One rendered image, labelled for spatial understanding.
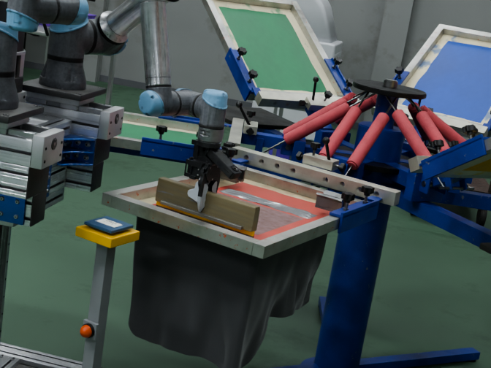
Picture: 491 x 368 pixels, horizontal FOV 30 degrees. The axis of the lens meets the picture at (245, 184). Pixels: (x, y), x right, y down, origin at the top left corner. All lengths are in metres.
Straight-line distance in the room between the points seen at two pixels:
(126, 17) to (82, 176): 0.53
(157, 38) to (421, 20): 8.15
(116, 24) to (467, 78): 2.31
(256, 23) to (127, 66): 6.64
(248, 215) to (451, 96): 2.20
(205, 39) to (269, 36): 6.30
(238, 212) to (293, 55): 2.13
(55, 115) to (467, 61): 2.58
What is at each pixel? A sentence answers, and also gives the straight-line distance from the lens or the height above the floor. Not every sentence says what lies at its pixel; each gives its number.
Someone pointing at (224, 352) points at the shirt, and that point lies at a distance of 2.83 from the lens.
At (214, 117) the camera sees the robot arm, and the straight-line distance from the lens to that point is 2.70.
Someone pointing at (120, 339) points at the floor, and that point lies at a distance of 4.24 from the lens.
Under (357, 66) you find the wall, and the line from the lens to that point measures 10.77.
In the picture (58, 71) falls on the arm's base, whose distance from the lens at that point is 2.98.
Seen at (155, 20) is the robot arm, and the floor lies 1.53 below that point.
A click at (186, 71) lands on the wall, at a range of 11.15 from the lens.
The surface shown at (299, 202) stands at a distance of 3.21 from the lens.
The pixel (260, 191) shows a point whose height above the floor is 0.95.
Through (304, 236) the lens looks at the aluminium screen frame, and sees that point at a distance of 2.75.
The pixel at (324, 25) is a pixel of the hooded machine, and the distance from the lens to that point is 9.18.
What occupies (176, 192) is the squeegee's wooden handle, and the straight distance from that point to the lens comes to 2.82.
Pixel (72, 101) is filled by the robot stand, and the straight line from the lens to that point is 2.97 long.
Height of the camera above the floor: 1.75
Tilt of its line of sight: 14 degrees down
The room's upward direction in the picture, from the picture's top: 9 degrees clockwise
